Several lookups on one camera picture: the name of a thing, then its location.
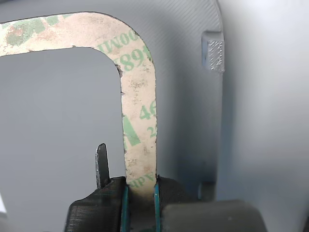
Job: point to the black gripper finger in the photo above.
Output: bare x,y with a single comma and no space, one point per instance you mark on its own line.
96,207
169,191

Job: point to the grey holder with black legs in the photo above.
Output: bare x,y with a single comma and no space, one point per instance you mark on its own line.
183,96

